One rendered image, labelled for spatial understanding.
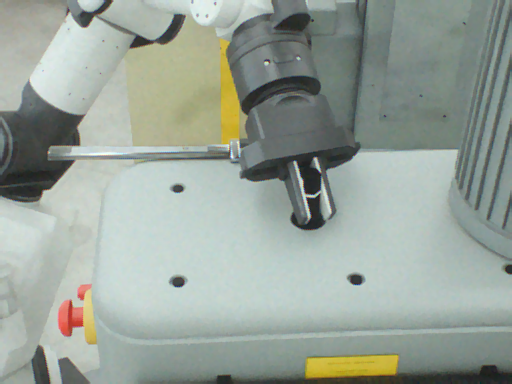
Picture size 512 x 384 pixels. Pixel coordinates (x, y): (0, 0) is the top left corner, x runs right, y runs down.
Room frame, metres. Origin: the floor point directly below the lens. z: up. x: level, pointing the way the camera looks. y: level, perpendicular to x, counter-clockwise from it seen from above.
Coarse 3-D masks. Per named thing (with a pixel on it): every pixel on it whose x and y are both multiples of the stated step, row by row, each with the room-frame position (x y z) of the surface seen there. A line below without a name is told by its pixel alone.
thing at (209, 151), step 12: (216, 144) 0.81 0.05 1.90; (228, 144) 0.81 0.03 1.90; (240, 144) 0.81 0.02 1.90; (48, 156) 0.78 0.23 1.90; (60, 156) 0.78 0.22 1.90; (72, 156) 0.78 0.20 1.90; (84, 156) 0.78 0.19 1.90; (96, 156) 0.78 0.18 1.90; (108, 156) 0.78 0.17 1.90; (120, 156) 0.78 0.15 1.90; (132, 156) 0.78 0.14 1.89; (144, 156) 0.79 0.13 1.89; (156, 156) 0.79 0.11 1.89; (168, 156) 0.79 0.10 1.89; (180, 156) 0.79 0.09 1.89; (192, 156) 0.79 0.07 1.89; (204, 156) 0.79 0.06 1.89; (216, 156) 0.79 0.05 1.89; (228, 156) 0.79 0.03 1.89
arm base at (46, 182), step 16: (0, 112) 1.00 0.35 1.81; (0, 128) 0.98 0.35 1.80; (0, 144) 0.96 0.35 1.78; (16, 144) 0.97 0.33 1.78; (80, 144) 1.07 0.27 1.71; (0, 160) 0.95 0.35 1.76; (16, 160) 0.96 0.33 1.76; (0, 176) 0.95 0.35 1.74; (16, 176) 1.01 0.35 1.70; (32, 176) 1.03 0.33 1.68; (48, 176) 1.05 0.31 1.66; (0, 192) 0.97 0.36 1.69; (16, 192) 0.99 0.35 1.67
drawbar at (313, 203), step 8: (312, 168) 0.69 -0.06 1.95; (304, 176) 0.68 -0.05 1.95; (312, 176) 0.68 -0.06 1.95; (320, 176) 0.68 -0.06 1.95; (304, 184) 0.68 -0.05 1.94; (312, 184) 0.68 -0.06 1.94; (320, 184) 0.68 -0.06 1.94; (312, 192) 0.68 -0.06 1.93; (312, 200) 0.68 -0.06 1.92; (312, 208) 0.68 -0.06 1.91; (312, 216) 0.68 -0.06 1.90; (312, 224) 0.68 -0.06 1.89
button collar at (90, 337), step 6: (90, 294) 0.67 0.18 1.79; (84, 300) 0.66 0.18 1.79; (90, 300) 0.66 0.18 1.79; (84, 306) 0.66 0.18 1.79; (90, 306) 0.66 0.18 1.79; (84, 312) 0.65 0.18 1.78; (90, 312) 0.65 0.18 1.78; (84, 318) 0.65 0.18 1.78; (90, 318) 0.65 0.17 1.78; (84, 324) 0.64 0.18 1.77; (90, 324) 0.64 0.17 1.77; (84, 330) 0.64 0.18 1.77; (90, 330) 0.64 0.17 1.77; (84, 336) 0.64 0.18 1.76; (90, 336) 0.64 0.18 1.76; (90, 342) 0.64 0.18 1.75; (96, 342) 0.64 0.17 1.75
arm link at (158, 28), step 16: (128, 0) 1.02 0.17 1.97; (144, 0) 1.00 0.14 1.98; (160, 0) 0.97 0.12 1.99; (176, 0) 0.94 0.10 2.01; (112, 16) 1.02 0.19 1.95; (128, 16) 1.02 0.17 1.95; (144, 16) 1.02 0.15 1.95; (160, 16) 1.03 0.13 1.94; (176, 16) 1.05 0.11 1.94; (144, 32) 1.03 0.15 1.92; (160, 32) 1.04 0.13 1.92
